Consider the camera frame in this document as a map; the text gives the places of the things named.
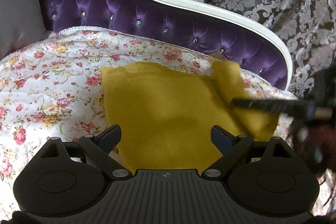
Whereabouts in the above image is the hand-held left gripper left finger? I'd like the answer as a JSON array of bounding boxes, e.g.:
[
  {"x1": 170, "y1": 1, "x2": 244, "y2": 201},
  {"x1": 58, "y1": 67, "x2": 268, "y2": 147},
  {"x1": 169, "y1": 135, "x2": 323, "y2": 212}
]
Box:
[{"x1": 41, "y1": 124, "x2": 133, "y2": 180}]

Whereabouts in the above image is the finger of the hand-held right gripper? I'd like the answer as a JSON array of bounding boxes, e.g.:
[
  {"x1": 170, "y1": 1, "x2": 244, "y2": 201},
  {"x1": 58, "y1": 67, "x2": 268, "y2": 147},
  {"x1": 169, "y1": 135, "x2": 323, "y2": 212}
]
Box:
[{"x1": 230, "y1": 98, "x2": 317, "y2": 117}]

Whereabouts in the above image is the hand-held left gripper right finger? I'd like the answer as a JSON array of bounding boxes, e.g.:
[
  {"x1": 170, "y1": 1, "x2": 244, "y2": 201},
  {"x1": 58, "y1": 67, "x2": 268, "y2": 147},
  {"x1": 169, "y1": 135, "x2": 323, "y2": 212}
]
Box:
[{"x1": 202, "y1": 125, "x2": 294, "y2": 179}]

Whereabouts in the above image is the mustard yellow knit sweater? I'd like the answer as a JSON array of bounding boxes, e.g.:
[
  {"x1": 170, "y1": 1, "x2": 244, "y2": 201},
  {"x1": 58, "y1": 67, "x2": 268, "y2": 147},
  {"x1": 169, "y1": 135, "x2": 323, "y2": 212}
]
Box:
[{"x1": 100, "y1": 60, "x2": 279, "y2": 175}]

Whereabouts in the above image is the floral printed blanket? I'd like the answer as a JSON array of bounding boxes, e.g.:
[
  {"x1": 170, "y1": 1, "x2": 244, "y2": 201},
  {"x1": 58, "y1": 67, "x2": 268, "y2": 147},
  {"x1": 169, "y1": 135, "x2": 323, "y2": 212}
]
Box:
[{"x1": 0, "y1": 26, "x2": 336, "y2": 215}]

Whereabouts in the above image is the purple tufted white-framed headboard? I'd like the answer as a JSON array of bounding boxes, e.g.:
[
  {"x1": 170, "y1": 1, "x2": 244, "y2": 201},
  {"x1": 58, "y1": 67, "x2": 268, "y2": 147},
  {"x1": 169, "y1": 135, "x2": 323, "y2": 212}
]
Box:
[{"x1": 37, "y1": 0, "x2": 293, "y2": 90}]

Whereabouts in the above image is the grey pillow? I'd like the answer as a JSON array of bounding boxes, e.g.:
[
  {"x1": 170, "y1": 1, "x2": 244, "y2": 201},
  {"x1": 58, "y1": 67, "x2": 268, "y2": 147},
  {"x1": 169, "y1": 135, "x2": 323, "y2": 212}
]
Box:
[{"x1": 0, "y1": 0, "x2": 53, "y2": 60}]

